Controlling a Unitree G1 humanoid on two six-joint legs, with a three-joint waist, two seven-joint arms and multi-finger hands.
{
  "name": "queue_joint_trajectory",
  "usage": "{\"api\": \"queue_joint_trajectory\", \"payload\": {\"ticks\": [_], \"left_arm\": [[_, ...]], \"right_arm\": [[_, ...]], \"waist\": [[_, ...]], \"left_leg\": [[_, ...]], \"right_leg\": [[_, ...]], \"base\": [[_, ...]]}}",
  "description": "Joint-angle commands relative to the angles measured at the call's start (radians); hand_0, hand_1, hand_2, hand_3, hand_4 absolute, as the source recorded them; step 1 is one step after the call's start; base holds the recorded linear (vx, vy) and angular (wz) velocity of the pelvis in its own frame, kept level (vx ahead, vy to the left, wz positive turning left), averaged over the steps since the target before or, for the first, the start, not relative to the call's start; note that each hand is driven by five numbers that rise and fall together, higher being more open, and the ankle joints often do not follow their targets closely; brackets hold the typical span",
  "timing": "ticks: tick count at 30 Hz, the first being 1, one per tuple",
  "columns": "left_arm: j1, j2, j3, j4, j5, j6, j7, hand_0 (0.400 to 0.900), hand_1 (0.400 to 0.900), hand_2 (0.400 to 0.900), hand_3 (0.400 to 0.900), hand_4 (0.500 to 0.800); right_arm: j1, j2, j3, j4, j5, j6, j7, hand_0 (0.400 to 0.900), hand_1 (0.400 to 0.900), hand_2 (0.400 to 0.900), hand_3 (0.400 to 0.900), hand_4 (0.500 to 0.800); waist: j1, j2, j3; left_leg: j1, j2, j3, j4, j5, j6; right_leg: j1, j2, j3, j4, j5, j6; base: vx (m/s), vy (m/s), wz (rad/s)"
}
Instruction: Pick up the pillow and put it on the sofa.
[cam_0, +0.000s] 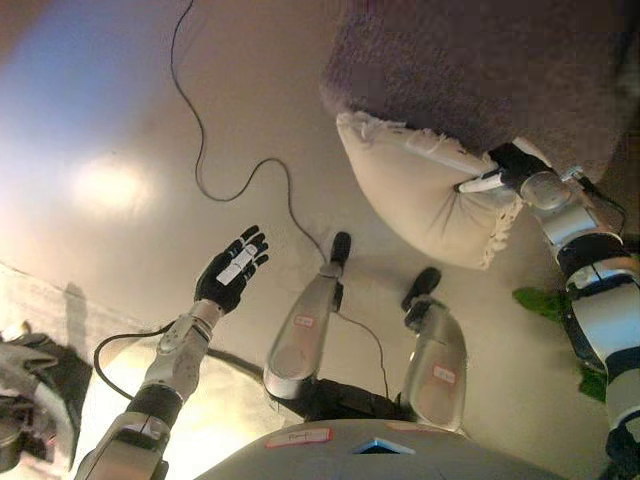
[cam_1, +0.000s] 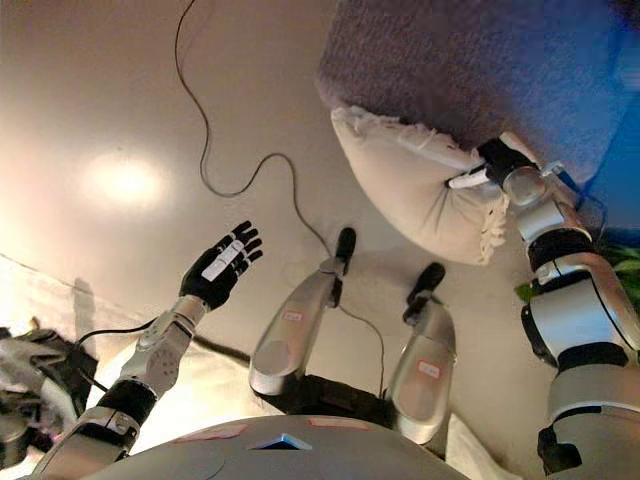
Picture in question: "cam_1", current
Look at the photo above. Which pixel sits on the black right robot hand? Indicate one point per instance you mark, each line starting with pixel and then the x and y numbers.
pixel 502 155

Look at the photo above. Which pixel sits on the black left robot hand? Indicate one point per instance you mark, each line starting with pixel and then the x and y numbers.
pixel 215 275

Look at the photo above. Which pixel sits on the white fringed pillow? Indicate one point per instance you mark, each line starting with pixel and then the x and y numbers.
pixel 410 200

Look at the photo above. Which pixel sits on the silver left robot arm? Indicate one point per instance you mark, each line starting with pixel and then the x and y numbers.
pixel 155 355

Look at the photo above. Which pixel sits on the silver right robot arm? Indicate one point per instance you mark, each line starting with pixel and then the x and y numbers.
pixel 575 310

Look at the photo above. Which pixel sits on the grey fabric armchair sofa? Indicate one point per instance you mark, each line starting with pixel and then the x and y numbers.
pixel 450 65

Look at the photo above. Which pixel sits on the black left robot foot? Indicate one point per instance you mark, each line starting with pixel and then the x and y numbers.
pixel 346 242

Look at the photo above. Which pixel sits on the black robot foot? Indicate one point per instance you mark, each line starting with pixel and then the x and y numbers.
pixel 425 287
pixel 346 242

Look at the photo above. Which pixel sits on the black right robot foot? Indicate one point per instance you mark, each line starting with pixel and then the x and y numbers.
pixel 425 287

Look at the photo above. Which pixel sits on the white floor mat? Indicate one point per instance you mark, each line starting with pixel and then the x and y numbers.
pixel 60 305

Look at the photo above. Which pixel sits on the grey robot torso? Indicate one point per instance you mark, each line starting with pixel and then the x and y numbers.
pixel 280 455

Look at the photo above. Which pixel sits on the dark grey clutter pile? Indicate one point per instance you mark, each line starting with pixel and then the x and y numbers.
pixel 35 370

